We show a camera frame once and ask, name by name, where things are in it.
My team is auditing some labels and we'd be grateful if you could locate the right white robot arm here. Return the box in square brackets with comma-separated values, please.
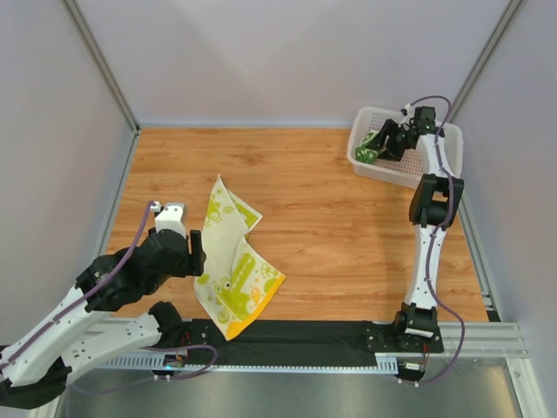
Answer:
[376, 104, 464, 339]

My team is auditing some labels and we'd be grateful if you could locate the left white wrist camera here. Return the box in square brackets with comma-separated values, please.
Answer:
[150, 201, 187, 238]

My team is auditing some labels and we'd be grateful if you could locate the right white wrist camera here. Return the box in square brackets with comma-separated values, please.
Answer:
[400, 103, 413, 125]

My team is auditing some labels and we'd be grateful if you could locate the green cream patterned towel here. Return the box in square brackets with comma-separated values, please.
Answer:
[354, 131, 380, 165]

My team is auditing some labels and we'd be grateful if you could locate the yellow lime patterned towel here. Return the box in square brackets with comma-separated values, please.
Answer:
[194, 177, 285, 340]

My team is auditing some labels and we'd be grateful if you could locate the right aluminium frame post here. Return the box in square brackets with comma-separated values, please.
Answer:
[447, 0, 526, 122]

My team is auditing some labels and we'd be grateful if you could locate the purple cable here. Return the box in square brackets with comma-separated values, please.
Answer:
[0, 199, 221, 395]
[402, 95, 466, 389]

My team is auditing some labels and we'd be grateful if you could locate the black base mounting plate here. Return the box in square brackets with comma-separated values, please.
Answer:
[183, 319, 444, 366]

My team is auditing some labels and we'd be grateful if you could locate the white perforated plastic basket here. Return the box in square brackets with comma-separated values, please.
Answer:
[346, 105, 465, 191]

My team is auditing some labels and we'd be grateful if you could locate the aluminium frame post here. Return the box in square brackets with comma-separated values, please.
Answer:
[447, 0, 526, 122]
[59, 0, 141, 131]

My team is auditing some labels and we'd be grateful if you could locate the left aluminium frame post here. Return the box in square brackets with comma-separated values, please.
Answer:
[59, 0, 141, 131]

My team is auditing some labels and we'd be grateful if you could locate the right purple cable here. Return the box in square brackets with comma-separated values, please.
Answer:
[402, 95, 466, 389]

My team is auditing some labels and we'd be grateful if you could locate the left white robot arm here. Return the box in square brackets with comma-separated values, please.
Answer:
[1, 229, 206, 410]

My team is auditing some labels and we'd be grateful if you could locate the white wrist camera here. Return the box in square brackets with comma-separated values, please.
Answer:
[400, 103, 413, 125]
[150, 201, 187, 238]

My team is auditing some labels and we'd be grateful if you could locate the slotted grey cable duct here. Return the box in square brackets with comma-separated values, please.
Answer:
[98, 351, 424, 375]

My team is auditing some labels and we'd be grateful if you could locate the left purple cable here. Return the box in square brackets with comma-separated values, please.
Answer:
[0, 199, 221, 395]

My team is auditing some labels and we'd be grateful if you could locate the aluminium front rail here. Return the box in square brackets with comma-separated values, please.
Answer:
[440, 321, 528, 359]

